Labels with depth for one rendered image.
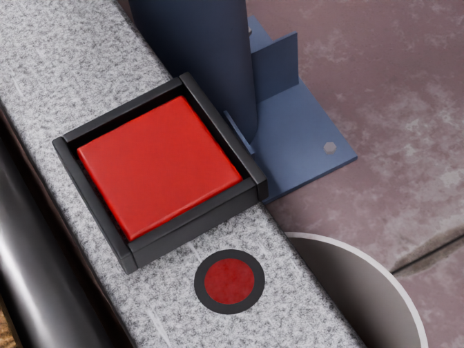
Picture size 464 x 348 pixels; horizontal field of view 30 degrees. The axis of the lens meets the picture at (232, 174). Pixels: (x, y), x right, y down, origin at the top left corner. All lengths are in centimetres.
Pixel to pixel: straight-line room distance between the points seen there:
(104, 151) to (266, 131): 112
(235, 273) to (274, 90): 119
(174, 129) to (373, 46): 126
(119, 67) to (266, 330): 17
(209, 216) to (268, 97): 118
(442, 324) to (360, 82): 48
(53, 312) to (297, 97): 121
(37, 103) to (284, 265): 16
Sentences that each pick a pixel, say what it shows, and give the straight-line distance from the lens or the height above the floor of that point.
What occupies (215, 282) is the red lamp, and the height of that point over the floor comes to 92.
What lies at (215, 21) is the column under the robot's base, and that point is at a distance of 123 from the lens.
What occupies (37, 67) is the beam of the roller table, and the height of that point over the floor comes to 92.
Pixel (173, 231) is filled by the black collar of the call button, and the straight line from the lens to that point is 39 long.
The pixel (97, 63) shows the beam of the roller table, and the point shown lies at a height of 91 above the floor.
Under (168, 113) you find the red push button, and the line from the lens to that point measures 42.
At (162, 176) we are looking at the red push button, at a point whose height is 93.
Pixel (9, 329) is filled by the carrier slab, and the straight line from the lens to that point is 38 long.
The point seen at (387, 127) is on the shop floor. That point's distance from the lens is 155.
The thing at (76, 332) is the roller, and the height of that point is 92.
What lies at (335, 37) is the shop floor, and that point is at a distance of 168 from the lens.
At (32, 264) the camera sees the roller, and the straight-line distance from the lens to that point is 41.
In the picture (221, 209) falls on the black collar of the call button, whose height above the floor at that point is 93.
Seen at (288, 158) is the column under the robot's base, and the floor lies 1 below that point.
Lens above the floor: 127
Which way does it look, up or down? 58 degrees down
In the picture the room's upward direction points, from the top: 9 degrees counter-clockwise
